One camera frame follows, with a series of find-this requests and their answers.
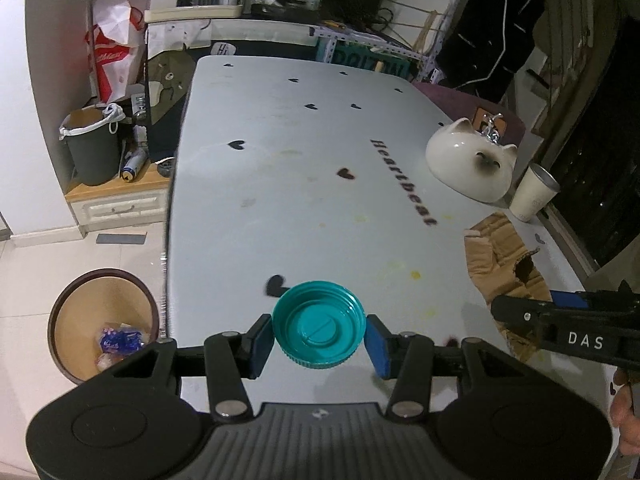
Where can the blue wrapper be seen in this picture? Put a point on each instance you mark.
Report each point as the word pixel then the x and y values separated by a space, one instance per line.
pixel 120 340

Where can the grey heart print tablecloth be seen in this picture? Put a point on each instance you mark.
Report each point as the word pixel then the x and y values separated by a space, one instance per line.
pixel 300 185

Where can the white cat shaped ceramic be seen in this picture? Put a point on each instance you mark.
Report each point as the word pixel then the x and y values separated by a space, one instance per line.
pixel 465 160

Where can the brown rimmed beige waste bin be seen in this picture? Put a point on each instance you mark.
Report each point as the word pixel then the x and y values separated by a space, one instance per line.
pixel 75 310

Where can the spray can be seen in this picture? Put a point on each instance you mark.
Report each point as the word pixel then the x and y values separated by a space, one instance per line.
pixel 132 166

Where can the black jacket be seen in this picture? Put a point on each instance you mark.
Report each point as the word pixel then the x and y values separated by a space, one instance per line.
pixel 492 25

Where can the person's right hand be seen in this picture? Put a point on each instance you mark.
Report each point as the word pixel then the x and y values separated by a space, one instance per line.
pixel 625 410

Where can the teal plastic lid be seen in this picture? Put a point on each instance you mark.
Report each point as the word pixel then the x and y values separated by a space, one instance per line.
pixel 320 327

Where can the red and white plastic bag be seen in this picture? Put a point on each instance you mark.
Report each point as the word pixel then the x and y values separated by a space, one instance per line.
pixel 115 50

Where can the grey bin with white liner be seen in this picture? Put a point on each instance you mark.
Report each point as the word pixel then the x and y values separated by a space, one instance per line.
pixel 92 150

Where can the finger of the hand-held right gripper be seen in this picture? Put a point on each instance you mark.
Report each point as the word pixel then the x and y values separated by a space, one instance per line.
pixel 520 317
pixel 570 299

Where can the metal angle rack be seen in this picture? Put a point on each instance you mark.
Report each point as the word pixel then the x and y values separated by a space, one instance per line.
pixel 450 5

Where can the orange tag with metal clip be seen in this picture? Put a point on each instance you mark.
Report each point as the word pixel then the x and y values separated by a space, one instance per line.
pixel 490 125

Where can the wooden topped white drawer cabinet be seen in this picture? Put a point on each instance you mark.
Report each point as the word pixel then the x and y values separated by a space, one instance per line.
pixel 120 207

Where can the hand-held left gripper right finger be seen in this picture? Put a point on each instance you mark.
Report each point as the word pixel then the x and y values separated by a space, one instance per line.
pixel 378 349

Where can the torn brown cardboard piece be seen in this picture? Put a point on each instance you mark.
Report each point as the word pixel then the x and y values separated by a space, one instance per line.
pixel 492 265

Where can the black tape roll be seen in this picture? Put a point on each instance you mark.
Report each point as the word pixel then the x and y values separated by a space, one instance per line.
pixel 165 168

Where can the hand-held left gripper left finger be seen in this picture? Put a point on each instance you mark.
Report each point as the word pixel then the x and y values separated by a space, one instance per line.
pixel 260 342

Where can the green sign board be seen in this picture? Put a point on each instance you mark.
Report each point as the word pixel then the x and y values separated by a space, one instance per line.
pixel 370 62

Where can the grey floor mat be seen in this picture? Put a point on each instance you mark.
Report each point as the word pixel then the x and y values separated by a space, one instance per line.
pixel 122 239

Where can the white paper cup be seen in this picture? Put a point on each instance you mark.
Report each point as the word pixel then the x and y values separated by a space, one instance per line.
pixel 532 195

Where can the pale wrapper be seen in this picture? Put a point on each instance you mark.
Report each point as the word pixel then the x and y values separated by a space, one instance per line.
pixel 106 361

